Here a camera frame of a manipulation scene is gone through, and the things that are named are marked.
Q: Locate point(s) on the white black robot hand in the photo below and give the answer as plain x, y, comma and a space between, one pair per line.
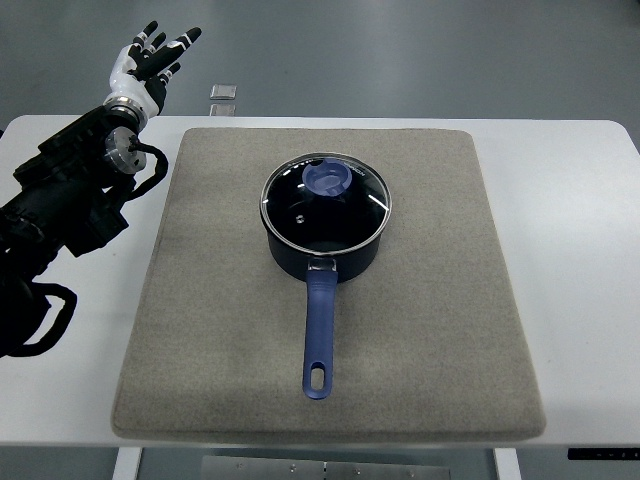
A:
144, 68

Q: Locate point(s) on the glass pot lid blue knob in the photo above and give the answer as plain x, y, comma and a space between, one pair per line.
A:
325, 202

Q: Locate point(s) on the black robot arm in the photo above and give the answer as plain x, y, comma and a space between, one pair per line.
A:
71, 197

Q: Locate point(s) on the upper floor metal plate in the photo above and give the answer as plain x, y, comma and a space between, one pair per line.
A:
223, 92

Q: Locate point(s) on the floor metal plate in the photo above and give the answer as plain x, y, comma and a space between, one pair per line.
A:
223, 92
222, 109

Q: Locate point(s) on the lower floor metal plate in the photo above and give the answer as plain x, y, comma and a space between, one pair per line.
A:
222, 109

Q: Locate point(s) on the white left table leg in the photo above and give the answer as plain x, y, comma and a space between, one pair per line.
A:
127, 463

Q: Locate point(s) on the white table leg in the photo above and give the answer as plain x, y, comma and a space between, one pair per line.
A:
127, 463
506, 464

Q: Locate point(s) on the beige felt mat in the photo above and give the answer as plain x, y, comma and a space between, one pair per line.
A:
424, 344

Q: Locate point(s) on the white right table leg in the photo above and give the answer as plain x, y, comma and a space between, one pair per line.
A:
506, 464

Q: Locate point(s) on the black table control panel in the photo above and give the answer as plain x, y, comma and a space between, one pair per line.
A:
603, 454

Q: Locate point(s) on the dark blue saucepan blue handle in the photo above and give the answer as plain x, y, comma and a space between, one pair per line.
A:
322, 264

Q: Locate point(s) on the grey metal base plate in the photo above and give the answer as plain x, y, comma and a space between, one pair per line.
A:
227, 467

